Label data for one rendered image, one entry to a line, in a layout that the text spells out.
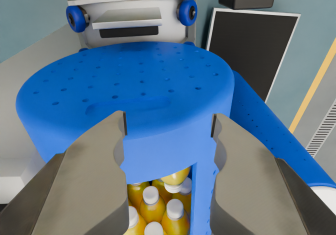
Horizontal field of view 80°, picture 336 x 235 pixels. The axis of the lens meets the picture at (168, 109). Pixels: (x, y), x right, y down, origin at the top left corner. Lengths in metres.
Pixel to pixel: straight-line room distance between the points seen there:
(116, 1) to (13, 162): 0.33
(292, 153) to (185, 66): 0.62
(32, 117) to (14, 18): 1.40
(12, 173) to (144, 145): 0.27
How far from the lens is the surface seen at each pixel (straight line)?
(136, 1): 0.44
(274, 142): 0.85
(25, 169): 0.41
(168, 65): 0.30
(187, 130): 0.19
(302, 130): 2.27
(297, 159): 0.82
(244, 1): 0.39
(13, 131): 0.52
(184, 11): 0.39
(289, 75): 1.83
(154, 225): 0.49
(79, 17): 0.41
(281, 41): 1.48
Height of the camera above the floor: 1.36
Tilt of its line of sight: 56 degrees down
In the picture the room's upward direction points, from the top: 173 degrees clockwise
